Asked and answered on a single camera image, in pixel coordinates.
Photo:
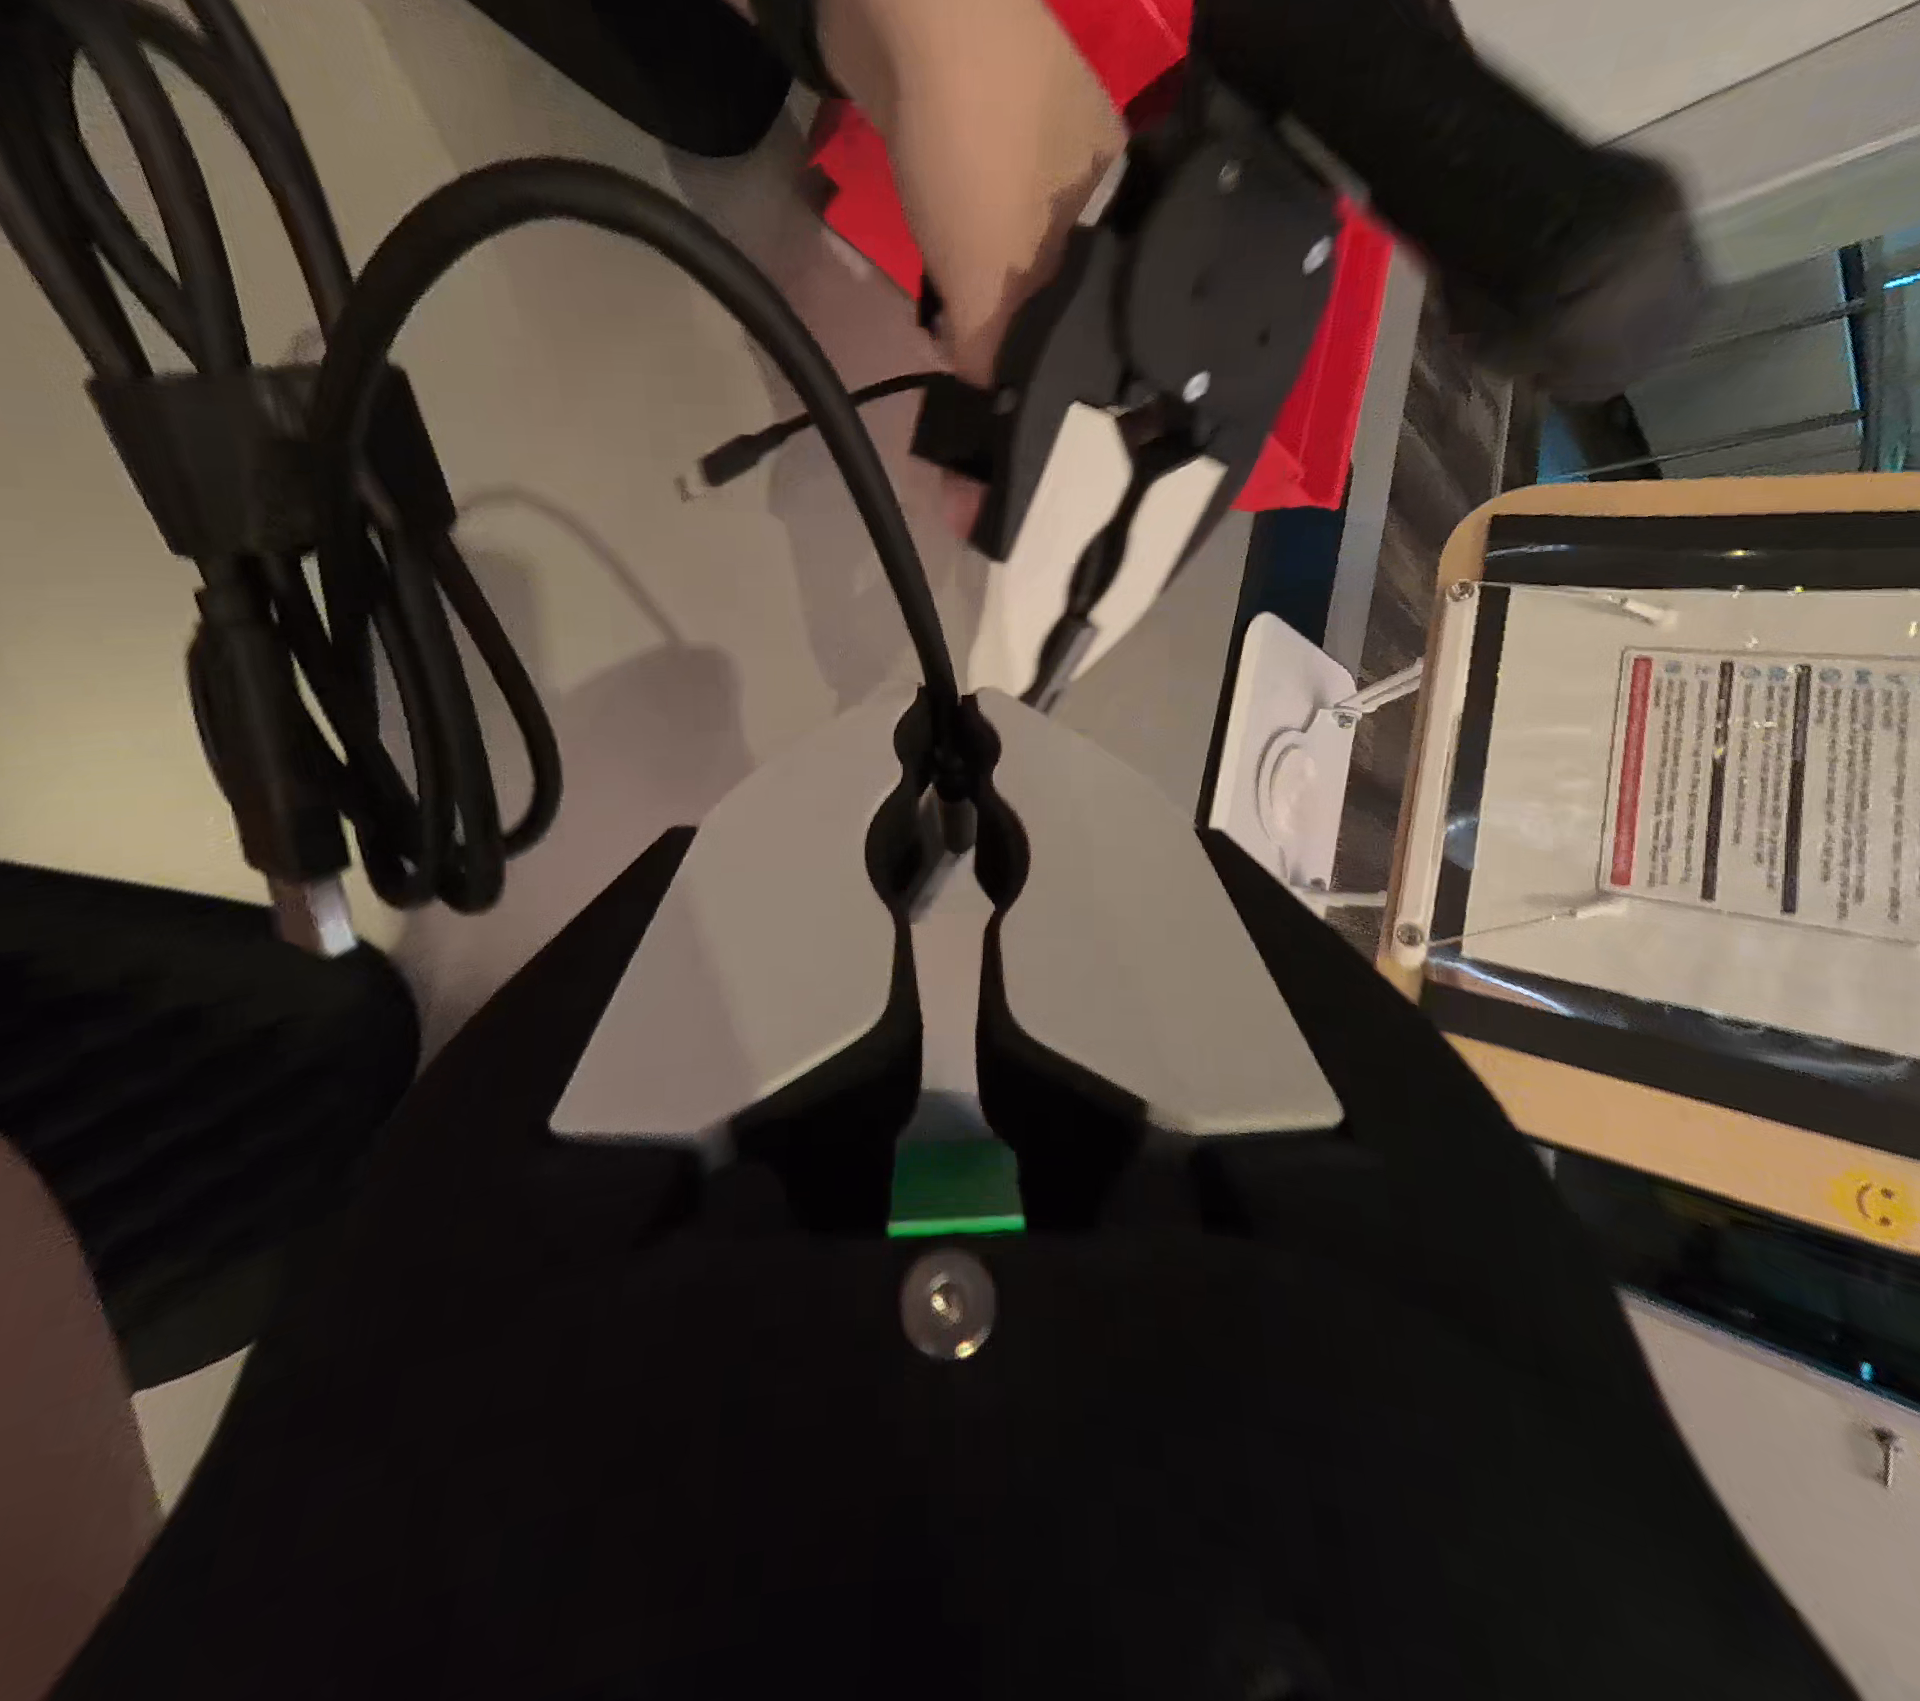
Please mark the printed instruction sheet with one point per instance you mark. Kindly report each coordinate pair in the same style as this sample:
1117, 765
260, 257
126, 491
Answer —
1755, 787

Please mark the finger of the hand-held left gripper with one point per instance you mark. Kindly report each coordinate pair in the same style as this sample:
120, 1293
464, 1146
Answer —
1050, 501
1170, 531

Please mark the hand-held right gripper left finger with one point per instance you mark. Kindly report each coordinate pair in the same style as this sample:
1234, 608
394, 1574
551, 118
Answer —
734, 980

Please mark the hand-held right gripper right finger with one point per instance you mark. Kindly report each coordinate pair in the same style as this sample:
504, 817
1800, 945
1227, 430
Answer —
1154, 980

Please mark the green plastic bin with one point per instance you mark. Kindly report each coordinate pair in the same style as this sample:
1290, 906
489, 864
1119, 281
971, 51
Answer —
952, 1191

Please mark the wooden board with clear cover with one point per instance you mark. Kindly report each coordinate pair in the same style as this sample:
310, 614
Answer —
1650, 1101

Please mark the person's left hand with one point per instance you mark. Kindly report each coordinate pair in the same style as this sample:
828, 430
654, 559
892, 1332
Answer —
990, 127

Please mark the yellow smiley sticker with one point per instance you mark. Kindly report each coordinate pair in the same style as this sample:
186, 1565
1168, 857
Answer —
1868, 1205

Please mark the person's leg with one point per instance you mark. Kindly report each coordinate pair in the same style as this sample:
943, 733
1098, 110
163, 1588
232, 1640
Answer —
60, 1431

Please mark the white moulded tray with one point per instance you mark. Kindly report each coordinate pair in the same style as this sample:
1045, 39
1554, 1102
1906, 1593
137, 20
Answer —
1274, 697

